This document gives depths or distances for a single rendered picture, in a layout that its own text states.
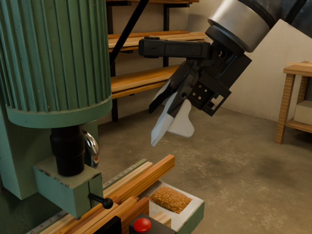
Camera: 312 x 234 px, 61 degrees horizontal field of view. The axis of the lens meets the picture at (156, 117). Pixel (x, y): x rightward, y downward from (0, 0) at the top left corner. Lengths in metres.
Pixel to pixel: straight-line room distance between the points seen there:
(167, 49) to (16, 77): 0.23
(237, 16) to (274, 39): 3.34
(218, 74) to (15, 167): 0.42
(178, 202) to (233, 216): 1.42
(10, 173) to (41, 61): 0.29
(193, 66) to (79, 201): 0.32
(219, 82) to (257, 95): 3.48
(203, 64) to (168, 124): 0.11
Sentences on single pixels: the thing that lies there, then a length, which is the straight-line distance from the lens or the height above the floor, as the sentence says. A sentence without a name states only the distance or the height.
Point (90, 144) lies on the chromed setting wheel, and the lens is 0.68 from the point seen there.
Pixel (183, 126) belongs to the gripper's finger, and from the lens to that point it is 0.42.
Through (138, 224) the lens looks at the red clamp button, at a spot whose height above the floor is 1.02.
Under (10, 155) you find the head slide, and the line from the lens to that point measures 0.58.
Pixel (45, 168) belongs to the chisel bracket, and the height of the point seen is 1.07.
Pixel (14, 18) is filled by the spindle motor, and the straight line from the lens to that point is 0.41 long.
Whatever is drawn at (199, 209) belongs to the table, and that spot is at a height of 0.89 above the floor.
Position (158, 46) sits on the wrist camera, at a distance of 0.42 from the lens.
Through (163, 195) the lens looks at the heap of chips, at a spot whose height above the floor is 0.92.
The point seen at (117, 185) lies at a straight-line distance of 0.71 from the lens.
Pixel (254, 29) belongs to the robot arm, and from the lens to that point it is 0.43.
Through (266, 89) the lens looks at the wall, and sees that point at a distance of 3.86.
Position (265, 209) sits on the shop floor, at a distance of 2.24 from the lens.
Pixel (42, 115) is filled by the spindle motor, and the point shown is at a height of 1.22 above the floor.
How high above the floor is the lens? 1.36
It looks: 21 degrees down
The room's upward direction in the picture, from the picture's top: straight up
